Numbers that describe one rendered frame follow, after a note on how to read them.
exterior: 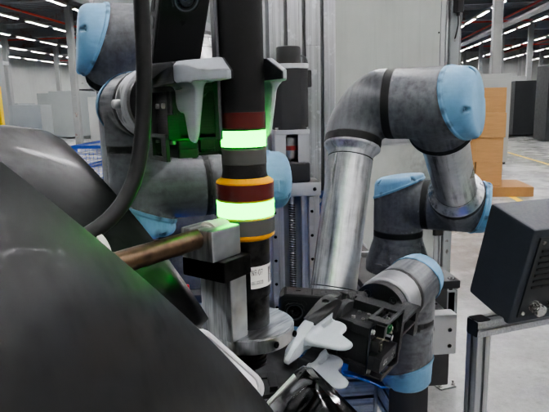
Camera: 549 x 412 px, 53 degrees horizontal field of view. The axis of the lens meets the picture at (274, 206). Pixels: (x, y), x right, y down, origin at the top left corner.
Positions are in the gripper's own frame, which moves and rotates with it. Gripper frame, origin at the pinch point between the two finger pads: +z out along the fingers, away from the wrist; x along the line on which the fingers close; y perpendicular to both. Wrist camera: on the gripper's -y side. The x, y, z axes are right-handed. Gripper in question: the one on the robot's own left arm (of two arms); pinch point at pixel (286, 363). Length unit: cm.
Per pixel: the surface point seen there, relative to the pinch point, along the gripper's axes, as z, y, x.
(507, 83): -1230, -227, -22
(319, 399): 17.2, 12.6, -10.3
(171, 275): 16.3, -0.6, -14.5
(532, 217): -56, 13, -7
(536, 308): -55, 17, 8
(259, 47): 11.1, 2.5, -30.9
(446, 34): -215, -55, -48
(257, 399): 30.1, 16.7, -18.8
